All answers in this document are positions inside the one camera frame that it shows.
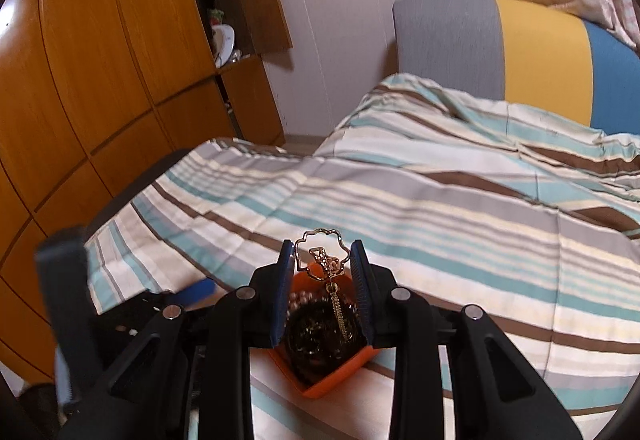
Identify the wooden wardrobe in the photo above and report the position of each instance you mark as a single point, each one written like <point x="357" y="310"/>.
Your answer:
<point x="75" y="70"/>

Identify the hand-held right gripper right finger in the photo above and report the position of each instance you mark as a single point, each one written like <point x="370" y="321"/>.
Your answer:
<point x="361" y="300"/>

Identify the white patterned plate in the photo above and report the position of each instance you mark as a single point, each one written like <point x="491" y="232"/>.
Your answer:
<point x="224" y="45"/>

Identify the person's left forearm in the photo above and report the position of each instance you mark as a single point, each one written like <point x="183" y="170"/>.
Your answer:
<point x="37" y="415"/>

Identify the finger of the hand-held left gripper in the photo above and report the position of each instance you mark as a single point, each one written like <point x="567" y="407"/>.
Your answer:
<point x="197" y="295"/>

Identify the orange plastic box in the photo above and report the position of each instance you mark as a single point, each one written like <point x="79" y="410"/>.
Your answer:
<point x="320" y="390"/>

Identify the grey yellow blue headboard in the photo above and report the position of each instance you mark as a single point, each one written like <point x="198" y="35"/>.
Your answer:
<point x="540" y="55"/>

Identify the striped bed sheet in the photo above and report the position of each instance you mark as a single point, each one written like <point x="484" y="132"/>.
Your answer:
<point x="400" y="220"/>

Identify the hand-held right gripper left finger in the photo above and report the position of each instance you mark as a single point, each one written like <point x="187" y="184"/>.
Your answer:
<point x="281" y="300"/>

